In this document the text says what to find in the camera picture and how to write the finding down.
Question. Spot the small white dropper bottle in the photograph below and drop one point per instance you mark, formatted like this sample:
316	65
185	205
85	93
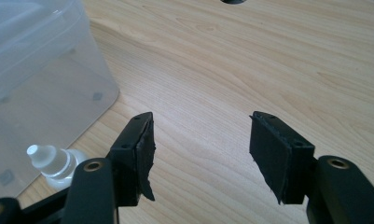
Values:
51	161

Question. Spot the clear plastic storage box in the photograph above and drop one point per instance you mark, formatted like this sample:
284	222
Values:
41	77

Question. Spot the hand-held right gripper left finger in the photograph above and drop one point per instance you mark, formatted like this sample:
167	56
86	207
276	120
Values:
130	155

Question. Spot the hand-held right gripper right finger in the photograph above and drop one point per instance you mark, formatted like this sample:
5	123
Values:
274	155

